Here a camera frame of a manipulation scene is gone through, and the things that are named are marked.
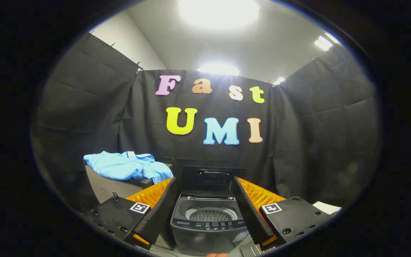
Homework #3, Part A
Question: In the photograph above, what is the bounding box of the dark grey cabinet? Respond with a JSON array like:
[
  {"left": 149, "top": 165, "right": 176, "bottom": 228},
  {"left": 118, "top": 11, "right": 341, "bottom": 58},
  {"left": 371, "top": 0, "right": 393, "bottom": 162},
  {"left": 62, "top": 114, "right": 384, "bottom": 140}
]
[{"left": 85, "top": 163, "right": 173, "bottom": 207}]

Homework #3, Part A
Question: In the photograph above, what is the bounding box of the light blue polo shirt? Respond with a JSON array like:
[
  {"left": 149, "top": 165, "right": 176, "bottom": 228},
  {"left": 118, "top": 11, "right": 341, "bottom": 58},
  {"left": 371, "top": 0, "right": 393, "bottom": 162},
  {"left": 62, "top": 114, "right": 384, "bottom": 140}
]
[{"left": 83, "top": 151, "right": 174, "bottom": 184}]

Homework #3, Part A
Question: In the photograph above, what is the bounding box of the dark grey washing machine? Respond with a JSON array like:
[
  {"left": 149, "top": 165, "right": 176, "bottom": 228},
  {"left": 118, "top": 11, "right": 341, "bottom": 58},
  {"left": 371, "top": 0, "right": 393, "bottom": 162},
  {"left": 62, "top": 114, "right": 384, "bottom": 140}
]
[{"left": 171, "top": 193, "right": 258, "bottom": 256}]

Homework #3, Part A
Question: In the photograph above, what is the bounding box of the black backdrop cloth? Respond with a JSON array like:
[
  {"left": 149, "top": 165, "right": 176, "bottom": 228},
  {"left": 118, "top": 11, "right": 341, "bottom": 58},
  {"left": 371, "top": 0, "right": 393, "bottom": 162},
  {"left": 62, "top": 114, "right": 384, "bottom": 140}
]
[{"left": 31, "top": 32, "right": 381, "bottom": 215}]

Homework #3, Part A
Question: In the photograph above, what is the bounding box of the white board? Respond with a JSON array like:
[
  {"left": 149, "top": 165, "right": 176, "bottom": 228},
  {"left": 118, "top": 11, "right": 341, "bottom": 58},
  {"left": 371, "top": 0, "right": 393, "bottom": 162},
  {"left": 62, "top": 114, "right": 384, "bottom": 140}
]
[{"left": 313, "top": 202, "right": 341, "bottom": 215}]

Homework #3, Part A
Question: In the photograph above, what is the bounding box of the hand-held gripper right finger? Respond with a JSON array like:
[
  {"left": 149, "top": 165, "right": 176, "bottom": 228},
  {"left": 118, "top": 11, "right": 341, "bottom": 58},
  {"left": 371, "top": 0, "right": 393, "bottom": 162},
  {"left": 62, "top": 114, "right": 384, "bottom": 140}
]
[{"left": 234, "top": 176, "right": 334, "bottom": 251}]

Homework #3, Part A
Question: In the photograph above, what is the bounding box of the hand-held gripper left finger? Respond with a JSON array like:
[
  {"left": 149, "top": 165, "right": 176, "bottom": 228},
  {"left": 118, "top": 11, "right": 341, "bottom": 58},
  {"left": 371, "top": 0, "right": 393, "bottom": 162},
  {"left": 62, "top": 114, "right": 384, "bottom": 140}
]
[{"left": 84, "top": 177, "right": 178, "bottom": 250}]

